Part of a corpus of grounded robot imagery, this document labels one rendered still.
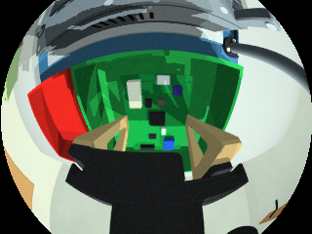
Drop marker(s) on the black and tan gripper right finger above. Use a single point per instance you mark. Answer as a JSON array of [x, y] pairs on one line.
[[222, 146]]

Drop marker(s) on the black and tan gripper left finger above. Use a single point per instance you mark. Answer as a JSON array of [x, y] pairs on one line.
[[99, 137]]

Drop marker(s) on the red open box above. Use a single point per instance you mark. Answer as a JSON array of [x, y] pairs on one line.
[[54, 113]]

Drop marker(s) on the green bin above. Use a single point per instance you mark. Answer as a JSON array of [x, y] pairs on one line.
[[216, 85]]

